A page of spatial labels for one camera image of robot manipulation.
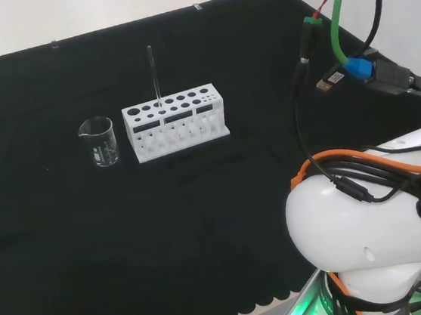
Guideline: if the green plug connector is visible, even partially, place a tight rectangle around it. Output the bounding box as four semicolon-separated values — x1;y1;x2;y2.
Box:
302;14;324;30

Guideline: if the black bench cloth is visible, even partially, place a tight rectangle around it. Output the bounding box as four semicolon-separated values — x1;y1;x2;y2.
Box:
0;0;421;315

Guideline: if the thick black cable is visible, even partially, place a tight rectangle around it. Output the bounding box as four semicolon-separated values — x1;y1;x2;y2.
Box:
356;0;392;56

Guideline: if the orange cable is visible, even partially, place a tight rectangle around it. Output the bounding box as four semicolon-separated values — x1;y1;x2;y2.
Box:
287;140;421;195

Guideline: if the thin black cable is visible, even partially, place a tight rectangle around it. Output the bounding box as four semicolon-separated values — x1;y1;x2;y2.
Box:
284;15;421;212

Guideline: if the green cable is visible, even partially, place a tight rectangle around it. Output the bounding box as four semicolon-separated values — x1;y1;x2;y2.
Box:
326;0;361;67

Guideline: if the grey adapter box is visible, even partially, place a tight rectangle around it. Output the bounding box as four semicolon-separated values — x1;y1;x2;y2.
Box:
363;52;421;105

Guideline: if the white test tube rack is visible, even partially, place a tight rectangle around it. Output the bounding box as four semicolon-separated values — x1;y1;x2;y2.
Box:
119;82;233;165

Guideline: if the blue cable connector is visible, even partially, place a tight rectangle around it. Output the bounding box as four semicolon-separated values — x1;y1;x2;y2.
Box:
342;54;377;88

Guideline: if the black USB plug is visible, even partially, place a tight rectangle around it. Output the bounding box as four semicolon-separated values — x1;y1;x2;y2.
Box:
314;68;348;96

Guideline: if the clear glass beaker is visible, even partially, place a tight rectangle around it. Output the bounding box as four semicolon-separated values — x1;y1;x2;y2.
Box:
76;114;122;171

